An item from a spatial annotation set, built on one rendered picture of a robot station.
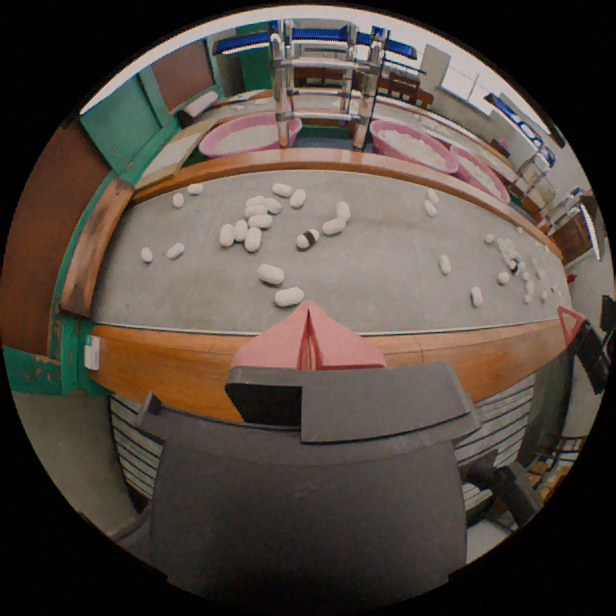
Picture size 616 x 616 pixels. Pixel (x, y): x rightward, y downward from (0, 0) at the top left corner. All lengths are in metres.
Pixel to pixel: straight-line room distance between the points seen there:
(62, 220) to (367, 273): 0.58
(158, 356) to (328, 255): 0.27
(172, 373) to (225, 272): 0.15
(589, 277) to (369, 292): 4.76
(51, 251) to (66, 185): 0.13
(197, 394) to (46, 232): 0.43
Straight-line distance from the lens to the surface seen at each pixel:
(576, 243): 4.99
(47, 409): 1.55
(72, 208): 0.52
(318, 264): 0.27
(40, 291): 0.47
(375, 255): 0.29
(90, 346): 0.43
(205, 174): 0.44
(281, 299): 0.23
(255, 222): 0.29
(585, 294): 4.82
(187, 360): 0.26
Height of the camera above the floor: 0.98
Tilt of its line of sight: 76 degrees down
